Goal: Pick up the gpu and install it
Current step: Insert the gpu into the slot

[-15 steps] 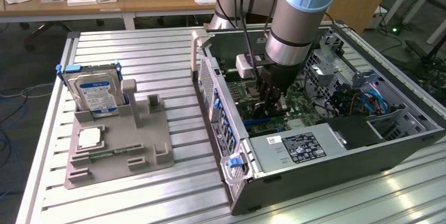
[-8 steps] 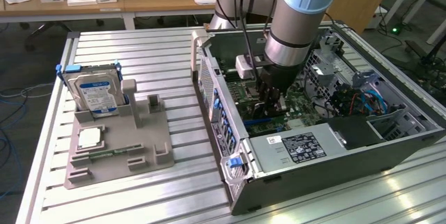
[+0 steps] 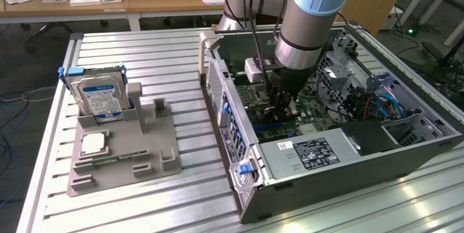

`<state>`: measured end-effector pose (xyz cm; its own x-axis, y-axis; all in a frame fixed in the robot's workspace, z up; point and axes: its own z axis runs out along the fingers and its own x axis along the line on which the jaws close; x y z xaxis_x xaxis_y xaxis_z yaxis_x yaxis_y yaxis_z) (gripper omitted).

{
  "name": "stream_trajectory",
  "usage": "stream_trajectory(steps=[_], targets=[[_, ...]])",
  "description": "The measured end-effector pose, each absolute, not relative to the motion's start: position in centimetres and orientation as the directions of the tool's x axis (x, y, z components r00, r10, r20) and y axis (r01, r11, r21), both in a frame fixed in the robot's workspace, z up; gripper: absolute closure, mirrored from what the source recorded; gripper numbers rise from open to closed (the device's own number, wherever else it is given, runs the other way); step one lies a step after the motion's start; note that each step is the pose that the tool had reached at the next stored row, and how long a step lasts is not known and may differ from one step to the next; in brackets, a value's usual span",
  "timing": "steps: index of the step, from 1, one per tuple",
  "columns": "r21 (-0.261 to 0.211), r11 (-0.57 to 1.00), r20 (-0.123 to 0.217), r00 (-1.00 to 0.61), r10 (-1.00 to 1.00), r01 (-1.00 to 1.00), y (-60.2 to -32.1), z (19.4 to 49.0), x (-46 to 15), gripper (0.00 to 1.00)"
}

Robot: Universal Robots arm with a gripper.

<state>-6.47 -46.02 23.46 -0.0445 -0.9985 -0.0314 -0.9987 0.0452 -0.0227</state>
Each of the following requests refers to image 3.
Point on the green motherboard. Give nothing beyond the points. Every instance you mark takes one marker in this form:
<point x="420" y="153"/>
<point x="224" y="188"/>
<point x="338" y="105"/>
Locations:
<point x="315" y="113"/>

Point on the green RAM stick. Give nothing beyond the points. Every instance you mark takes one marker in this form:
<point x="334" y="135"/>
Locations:
<point x="116" y="159"/>

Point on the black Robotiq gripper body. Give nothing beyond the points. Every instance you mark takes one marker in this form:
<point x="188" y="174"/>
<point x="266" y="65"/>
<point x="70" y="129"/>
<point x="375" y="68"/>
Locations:
<point x="290" y="81"/>

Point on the blue expansion slot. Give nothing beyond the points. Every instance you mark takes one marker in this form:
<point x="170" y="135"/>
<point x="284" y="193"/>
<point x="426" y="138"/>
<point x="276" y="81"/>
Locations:
<point x="268" y="127"/>

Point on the grey parts rack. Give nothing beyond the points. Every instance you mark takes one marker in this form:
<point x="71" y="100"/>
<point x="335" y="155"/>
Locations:
<point x="144" y="157"/>

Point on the black metal stand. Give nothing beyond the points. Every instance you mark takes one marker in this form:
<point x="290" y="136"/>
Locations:
<point x="431" y="49"/>

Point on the grey power supply unit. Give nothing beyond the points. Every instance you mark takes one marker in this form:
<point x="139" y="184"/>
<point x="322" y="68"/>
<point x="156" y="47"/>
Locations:
<point x="290" y="159"/>

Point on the wooden desk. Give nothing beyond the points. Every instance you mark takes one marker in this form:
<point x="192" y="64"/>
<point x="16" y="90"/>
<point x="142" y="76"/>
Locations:
<point x="163" y="2"/>

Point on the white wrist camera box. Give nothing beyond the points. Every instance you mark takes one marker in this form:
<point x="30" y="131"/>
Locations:
<point x="254" y="71"/>

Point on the device with green light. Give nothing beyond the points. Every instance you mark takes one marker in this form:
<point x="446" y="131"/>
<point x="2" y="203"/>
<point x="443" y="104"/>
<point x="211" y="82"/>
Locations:
<point x="411" y="31"/>

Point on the silver CPU chip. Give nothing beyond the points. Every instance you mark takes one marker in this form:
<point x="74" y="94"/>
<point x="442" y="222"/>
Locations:
<point x="94" y="144"/>

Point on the CPU socket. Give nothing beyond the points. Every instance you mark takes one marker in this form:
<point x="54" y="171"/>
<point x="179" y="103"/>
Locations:
<point x="260" y="93"/>

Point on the white paper card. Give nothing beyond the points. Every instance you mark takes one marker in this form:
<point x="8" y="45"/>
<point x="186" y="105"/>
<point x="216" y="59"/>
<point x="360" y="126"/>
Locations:
<point x="18" y="0"/>

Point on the silver chipset heatsink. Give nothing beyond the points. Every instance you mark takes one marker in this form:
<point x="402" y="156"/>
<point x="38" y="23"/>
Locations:
<point x="310" y="128"/>

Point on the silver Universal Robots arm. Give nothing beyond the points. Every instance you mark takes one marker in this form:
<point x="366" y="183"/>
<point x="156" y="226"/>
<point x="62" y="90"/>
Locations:
<point x="300" y="26"/>

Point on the hard disk with blue caddy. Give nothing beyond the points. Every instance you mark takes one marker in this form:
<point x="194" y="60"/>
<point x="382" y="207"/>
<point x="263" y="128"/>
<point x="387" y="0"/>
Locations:
<point x="98" y="94"/>

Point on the white desk frame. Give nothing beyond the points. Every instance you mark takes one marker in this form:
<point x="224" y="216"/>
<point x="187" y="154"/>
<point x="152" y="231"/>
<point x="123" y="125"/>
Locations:
<point x="454" y="36"/>

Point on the open black PC case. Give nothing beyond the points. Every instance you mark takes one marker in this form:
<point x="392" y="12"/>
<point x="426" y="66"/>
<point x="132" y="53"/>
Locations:
<point x="326" y="189"/>

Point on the metal disk bay cage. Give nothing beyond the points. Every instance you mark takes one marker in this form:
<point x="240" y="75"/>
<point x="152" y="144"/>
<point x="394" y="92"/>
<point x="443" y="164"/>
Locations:
<point x="338" y="81"/>

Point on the blue case latch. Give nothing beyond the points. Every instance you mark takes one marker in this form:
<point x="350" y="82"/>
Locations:
<point x="243" y="169"/>

